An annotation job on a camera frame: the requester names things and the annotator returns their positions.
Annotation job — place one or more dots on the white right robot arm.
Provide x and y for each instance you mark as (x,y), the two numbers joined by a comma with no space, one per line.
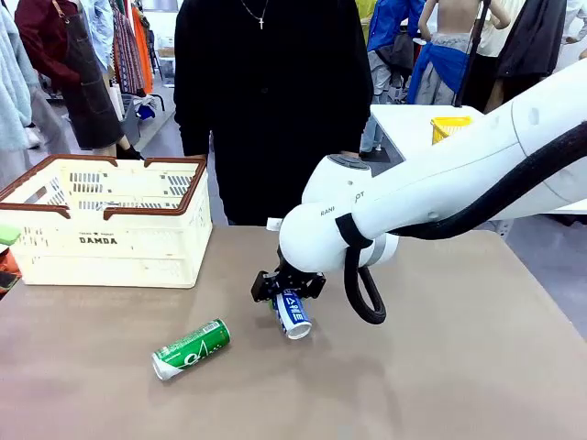
(435,183)

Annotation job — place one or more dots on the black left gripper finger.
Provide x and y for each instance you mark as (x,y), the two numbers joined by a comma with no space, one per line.
(7,279)
(9,234)

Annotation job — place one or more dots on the cream shirt mannequin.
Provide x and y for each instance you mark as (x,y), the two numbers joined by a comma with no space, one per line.
(497,27)

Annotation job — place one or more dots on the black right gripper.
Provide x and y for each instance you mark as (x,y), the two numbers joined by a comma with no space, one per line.
(293,277)

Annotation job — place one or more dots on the black tripod pole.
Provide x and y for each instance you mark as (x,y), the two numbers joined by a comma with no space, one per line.
(472,50)

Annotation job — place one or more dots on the person in black sweater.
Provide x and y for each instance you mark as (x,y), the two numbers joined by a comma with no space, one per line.
(270,114)

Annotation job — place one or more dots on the blue wrap cloth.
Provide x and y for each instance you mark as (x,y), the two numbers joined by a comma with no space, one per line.
(440,64)

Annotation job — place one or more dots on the mannequin maroon shirt dark apron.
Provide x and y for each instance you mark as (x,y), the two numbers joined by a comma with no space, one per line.
(78,69)

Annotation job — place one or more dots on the person in blue jacket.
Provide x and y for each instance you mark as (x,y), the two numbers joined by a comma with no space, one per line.
(390,23)

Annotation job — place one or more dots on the light blue hanging shirt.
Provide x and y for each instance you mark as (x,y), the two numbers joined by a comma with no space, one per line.
(101,32)

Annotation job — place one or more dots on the blue fabric item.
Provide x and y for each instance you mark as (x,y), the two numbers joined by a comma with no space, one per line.
(146,111)

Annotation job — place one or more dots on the bare mannequin grey skirt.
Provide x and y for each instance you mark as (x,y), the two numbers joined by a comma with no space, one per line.
(451,27)

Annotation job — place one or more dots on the yellow plastic basket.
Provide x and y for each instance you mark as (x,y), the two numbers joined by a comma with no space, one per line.
(447,128)

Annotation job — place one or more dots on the black hanging jacket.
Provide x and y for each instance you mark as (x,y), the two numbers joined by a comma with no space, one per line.
(532,41)

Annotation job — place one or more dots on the orange cloth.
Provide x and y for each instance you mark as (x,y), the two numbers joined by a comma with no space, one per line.
(5,261)

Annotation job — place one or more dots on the small cardboard box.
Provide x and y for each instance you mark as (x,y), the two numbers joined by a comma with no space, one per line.
(166,51)

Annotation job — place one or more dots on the striped hanging garment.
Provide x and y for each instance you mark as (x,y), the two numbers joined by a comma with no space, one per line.
(125,55)

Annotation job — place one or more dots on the green soda can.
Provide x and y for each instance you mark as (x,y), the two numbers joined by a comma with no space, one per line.
(192,350)

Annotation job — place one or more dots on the person's left hand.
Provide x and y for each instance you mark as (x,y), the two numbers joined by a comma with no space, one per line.
(349,154)

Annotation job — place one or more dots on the blue white drink can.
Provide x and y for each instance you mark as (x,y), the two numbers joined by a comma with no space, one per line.
(293,316)

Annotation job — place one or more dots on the orange hanging garment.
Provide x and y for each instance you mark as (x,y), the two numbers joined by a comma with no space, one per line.
(143,50)

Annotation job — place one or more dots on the white side table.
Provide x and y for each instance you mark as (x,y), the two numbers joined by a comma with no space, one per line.
(413,121)

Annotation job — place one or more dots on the light blue fuzzy garment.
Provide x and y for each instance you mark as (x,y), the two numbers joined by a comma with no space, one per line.
(11,91)

